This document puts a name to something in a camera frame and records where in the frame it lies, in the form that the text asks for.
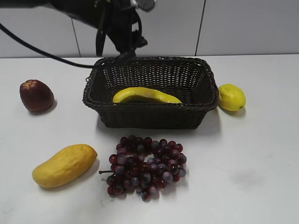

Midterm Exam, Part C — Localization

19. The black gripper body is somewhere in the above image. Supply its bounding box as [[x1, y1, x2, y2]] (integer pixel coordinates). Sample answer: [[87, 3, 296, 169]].
[[95, 0, 148, 56]]

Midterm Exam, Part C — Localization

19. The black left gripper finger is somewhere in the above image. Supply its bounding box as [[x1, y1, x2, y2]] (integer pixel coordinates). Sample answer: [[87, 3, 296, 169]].
[[114, 50, 136, 65]]

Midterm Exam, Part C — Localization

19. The yellow banana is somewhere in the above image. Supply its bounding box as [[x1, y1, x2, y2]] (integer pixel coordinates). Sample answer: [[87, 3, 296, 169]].
[[113, 87, 181, 104]]

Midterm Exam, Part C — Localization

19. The black wicker basket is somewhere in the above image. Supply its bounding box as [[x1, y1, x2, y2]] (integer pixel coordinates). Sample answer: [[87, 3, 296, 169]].
[[83, 56, 219, 129]]

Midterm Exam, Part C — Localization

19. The dark red apple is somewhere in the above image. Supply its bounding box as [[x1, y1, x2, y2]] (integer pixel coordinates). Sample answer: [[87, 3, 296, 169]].
[[20, 79, 54, 113]]

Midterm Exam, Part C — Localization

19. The bunch of red grapes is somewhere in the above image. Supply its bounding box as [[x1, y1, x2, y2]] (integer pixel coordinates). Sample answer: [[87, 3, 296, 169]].
[[99, 135, 187, 202]]

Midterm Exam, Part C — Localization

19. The yellow lemon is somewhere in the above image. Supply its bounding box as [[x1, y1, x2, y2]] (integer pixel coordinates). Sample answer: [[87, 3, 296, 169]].
[[219, 84, 246, 112]]

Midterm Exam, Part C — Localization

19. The yellow mango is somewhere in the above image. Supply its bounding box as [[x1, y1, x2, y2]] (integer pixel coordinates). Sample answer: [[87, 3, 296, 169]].
[[32, 144, 98, 188]]

